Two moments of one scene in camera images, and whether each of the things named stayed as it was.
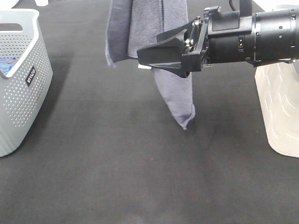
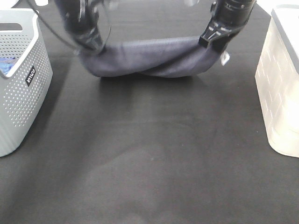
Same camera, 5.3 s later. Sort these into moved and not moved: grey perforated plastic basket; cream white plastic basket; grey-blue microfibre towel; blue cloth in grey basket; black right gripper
Moved: grey-blue microfibre towel; black right gripper
Not moved: grey perforated plastic basket; cream white plastic basket; blue cloth in grey basket
